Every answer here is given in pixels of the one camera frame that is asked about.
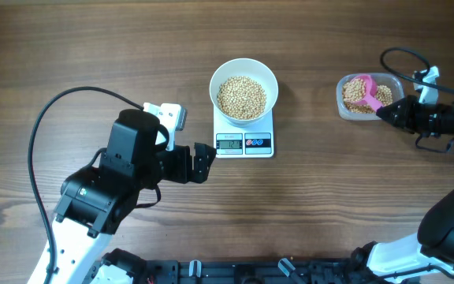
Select pink plastic measuring scoop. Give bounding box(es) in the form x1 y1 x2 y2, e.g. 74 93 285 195
353 74 383 112

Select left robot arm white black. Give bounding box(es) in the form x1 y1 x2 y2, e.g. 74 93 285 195
29 109 216 283

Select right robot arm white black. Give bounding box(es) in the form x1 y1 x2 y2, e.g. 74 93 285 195
365 96 454 283

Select soybeans in pink scoop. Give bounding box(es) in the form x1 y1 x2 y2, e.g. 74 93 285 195
343 78 366 103

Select white digital kitchen scale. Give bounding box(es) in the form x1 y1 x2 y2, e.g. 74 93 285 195
214 110 275 159

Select soybeans in white bowl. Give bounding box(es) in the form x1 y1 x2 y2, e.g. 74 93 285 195
217 76 267 120

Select white bowl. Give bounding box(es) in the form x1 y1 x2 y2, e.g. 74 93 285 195
209 58 279 125

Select clear plastic container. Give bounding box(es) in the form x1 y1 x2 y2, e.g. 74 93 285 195
336 73 404 121

